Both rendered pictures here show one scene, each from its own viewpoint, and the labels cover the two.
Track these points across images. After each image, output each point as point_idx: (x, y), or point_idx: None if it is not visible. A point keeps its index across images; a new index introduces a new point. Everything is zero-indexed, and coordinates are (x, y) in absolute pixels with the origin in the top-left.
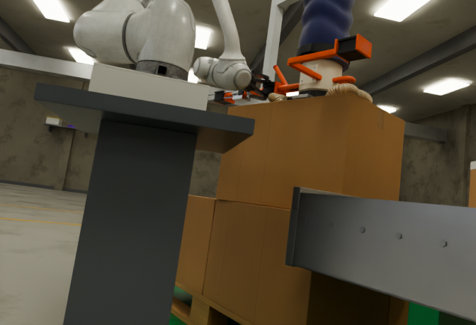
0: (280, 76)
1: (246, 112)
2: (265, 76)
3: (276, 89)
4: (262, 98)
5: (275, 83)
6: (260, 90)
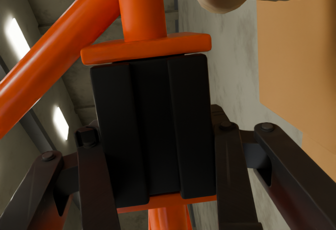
0: (37, 58)
1: None
2: (41, 177)
3: (164, 37)
4: (288, 151)
5: (111, 56)
6: (230, 187)
